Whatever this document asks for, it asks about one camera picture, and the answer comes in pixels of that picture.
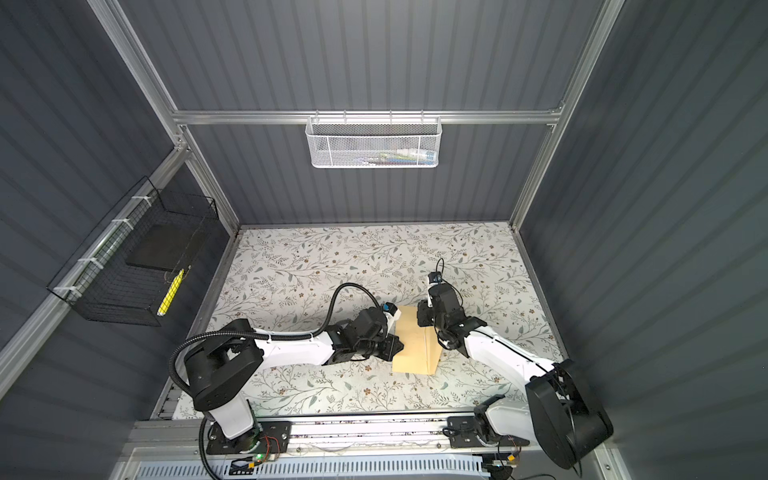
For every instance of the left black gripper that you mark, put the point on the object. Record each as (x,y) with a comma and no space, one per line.
(392,348)

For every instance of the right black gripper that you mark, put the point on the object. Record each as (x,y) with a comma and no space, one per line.
(423,314)

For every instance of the tan kraft envelope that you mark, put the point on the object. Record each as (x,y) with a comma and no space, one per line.
(421,352)

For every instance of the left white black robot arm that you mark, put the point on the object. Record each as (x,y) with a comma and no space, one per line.
(220,366)

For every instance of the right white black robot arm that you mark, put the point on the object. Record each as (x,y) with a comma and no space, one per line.
(563,415)

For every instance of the pens in white basket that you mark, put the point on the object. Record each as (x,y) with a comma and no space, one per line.
(401,157)

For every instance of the yellow marker pen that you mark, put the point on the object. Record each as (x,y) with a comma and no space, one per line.
(171,292)

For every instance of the black foam pad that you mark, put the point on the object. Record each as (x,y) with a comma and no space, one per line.
(166,248)

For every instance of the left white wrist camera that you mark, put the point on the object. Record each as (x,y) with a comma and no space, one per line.
(392,314)

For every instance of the aluminium mounting rail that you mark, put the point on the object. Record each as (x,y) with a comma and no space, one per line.
(351,433)

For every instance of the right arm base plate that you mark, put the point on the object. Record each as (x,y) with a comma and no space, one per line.
(470,432)

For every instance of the white ventilated cable duct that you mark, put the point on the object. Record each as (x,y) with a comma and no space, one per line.
(434,466)

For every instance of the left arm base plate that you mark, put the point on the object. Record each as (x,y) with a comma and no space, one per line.
(271,437)

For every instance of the white wire basket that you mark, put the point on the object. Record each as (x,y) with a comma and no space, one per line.
(336,145)

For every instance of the black wire basket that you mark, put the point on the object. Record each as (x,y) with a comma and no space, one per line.
(133,270)

